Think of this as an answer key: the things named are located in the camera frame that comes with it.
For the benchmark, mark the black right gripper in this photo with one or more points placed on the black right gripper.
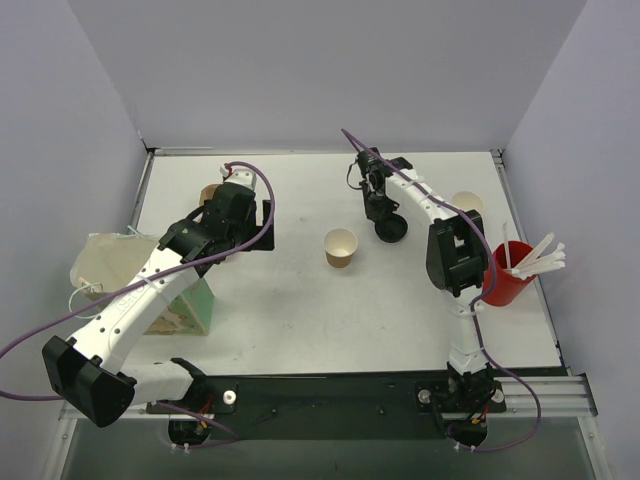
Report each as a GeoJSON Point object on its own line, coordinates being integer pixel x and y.
{"type": "Point", "coordinates": [375, 201]}

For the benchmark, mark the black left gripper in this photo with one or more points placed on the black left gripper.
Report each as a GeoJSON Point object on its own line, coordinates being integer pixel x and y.
{"type": "Point", "coordinates": [265, 226]}

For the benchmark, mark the black plastic cup lid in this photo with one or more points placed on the black plastic cup lid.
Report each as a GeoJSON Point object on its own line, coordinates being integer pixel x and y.
{"type": "Point", "coordinates": [391, 229]}

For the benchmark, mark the brown paper coffee cup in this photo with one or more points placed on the brown paper coffee cup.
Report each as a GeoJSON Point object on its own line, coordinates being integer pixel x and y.
{"type": "Point", "coordinates": [340, 246]}

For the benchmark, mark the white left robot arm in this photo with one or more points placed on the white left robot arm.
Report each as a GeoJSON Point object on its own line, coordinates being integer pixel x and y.
{"type": "Point", "coordinates": [87, 369]}

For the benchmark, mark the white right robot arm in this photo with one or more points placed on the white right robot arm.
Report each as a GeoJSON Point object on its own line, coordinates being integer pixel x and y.
{"type": "Point", "coordinates": [456, 258]}

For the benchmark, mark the green paper takeout bag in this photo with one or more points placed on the green paper takeout bag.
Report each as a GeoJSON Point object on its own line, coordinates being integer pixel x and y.
{"type": "Point", "coordinates": [109, 261]}

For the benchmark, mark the brown pulp cup carrier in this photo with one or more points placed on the brown pulp cup carrier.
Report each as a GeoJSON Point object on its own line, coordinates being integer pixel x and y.
{"type": "Point", "coordinates": [207, 193]}

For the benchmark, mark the stack of brown paper cups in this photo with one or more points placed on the stack of brown paper cups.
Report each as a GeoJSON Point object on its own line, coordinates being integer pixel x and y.
{"type": "Point", "coordinates": [467, 201]}

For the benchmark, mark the red cylindrical straw holder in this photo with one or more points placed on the red cylindrical straw holder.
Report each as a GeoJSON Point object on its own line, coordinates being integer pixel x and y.
{"type": "Point", "coordinates": [507, 287]}

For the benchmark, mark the white wrapped straws bundle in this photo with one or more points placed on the white wrapped straws bundle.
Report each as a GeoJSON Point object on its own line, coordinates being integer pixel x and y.
{"type": "Point", "coordinates": [537, 262]}

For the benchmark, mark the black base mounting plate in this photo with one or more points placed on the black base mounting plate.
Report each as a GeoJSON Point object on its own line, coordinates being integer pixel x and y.
{"type": "Point", "coordinates": [321, 423]}

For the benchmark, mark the aluminium front rail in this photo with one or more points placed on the aluminium front rail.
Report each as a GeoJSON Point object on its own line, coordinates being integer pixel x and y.
{"type": "Point", "coordinates": [550, 394]}

